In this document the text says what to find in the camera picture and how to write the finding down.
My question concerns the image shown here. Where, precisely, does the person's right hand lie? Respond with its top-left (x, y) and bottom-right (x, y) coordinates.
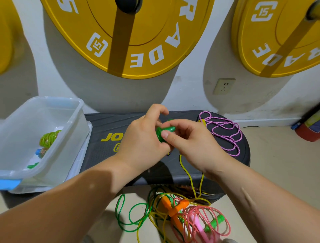
top-left (160, 118), bottom-right (232, 176)

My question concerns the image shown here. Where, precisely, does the person's left forearm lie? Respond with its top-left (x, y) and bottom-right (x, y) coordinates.
top-left (0, 156), bottom-right (132, 243)

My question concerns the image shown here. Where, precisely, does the red fire extinguisher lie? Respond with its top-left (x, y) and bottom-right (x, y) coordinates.
top-left (291, 102), bottom-right (320, 142)

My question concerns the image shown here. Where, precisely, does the black aerobic step platform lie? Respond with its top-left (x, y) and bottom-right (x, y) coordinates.
top-left (0, 110), bottom-right (251, 208)

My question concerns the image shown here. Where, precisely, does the translucent plastic lid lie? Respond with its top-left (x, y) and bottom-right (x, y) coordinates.
top-left (10, 121), bottom-right (93, 194)

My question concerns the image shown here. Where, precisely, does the person's right forearm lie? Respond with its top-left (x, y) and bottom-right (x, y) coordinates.
top-left (212, 158), bottom-right (320, 243)

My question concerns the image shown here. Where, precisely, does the clear plastic storage bin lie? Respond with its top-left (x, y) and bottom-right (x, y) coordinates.
top-left (0, 96), bottom-right (84, 187)

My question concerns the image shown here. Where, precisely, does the purple rope with foam handles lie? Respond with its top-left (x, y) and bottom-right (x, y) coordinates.
top-left (198, 111), bottom-right (244, 157)

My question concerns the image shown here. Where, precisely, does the large yellow weight plate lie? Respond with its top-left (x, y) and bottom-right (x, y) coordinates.
top-left (40, 0), bottom-right (215, 80)

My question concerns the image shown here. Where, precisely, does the blue plastic piece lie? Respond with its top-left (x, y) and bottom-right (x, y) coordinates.
top-left (0, 179), bottom-right (22, 191)

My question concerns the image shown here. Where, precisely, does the white wall socket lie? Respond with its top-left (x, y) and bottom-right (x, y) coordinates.
top-left (213, 77), bottom-right (236, 95)

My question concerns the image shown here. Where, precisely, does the pile of jump ropes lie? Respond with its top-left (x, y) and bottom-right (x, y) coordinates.
top-left (115, 153), bottom-right (232, 243)

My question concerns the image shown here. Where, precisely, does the black plate peg cap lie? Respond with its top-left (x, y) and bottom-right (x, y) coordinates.
top-left (115, 0), bottom-right (143, 14)

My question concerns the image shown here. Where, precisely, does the person's left hand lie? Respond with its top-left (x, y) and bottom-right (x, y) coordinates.
top-left (116, 103), bottom-right (173, 175)

